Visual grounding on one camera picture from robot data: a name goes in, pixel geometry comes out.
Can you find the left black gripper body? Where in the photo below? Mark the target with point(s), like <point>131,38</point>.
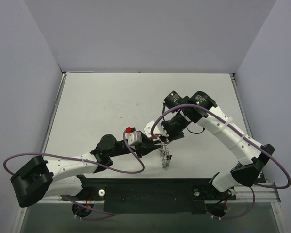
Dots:
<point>143,142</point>

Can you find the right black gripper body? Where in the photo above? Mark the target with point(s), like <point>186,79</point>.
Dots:
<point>168,131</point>

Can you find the large silver keyring disc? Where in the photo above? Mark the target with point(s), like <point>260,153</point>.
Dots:
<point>165,155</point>

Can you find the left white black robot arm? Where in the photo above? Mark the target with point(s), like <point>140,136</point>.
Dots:
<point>32,181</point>

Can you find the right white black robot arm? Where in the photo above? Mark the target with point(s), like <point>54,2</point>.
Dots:
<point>210,117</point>

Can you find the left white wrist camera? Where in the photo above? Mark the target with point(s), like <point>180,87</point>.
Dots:
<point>132,136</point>

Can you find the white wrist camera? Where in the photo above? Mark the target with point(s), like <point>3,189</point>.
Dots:
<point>132,136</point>
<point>158,131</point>

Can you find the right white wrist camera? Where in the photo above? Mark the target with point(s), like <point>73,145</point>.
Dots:
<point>158,131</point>

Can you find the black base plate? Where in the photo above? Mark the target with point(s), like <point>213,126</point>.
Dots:
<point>148,195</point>

